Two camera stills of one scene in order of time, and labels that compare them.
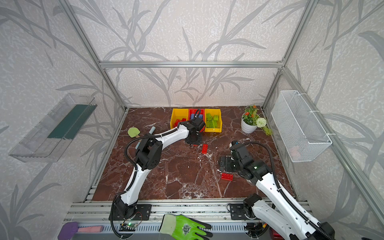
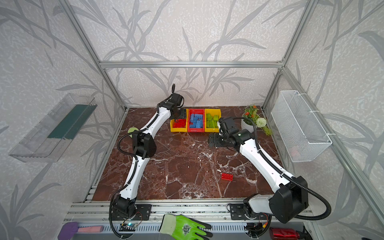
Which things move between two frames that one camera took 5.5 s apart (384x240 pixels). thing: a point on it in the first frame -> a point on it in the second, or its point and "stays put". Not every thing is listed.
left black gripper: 198,142 -> 183,113
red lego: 178,121 stays put
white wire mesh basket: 302,133 stays put
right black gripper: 227,160 -> 215,142
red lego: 227,176 stays put
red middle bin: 200,113 stays put
